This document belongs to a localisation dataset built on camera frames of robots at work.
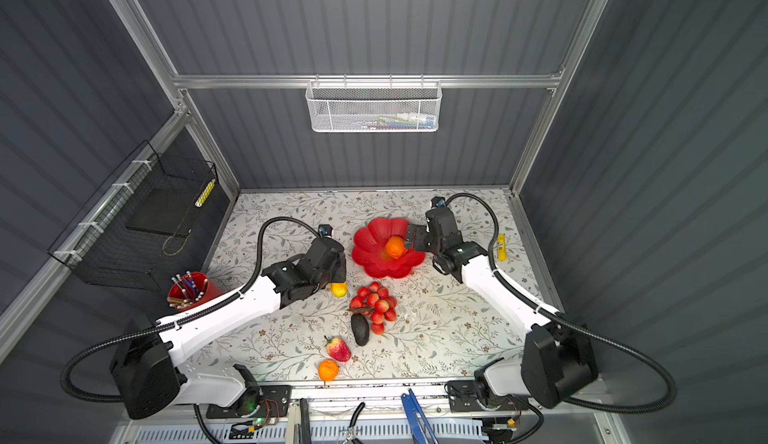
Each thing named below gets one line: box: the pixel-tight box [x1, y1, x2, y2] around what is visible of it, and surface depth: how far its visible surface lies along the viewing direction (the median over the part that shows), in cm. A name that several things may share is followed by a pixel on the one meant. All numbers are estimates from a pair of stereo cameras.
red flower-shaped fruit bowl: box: [351, 218, 426, 279], surface depth 105 cm
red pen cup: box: [167, 271, 224, 311], surface depth 79 cm
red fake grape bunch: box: [348, 281, 397, 335], surface depth 85 cm
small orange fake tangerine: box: [318, 359, 339, 382], surface depth 77 cm
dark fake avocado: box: [351, 312, 370, 347], surface depth 84 cm
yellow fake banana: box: [330, 282, 348, 298], surface depth 79 cm
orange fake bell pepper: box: [385, 236, 408, 259], surface depth 100 cm
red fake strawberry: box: [324, 335, 352, 362], surface depth 80 cm
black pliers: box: [349, 402, 366, 428], surface depth 73 cm
